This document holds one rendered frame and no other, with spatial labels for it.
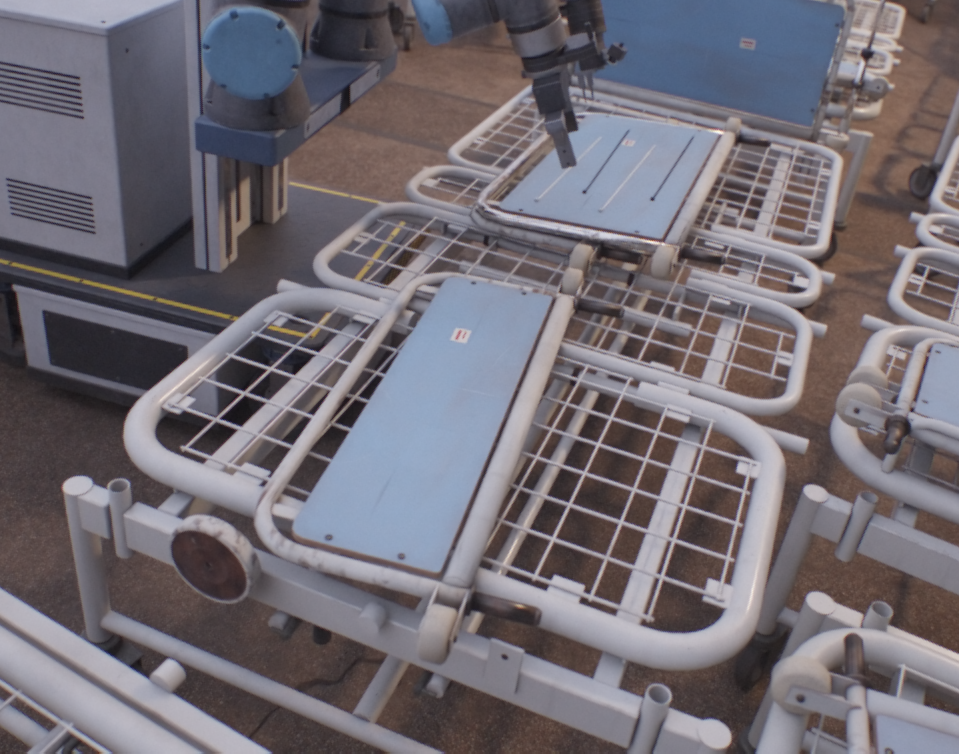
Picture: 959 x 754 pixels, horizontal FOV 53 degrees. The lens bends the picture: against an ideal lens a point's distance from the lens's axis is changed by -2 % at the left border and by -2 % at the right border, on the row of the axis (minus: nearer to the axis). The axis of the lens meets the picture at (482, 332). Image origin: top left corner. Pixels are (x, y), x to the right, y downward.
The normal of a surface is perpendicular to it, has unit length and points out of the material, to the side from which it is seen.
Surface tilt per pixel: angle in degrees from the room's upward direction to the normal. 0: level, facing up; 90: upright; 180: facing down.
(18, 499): 0
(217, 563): 90
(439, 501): 1
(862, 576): 0
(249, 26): 95
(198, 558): 90
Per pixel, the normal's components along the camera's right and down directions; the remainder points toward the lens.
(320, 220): 0.11, -0.84
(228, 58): 0.14, 0.61
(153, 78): 0.96, 0.22
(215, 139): -0.25, 0.49
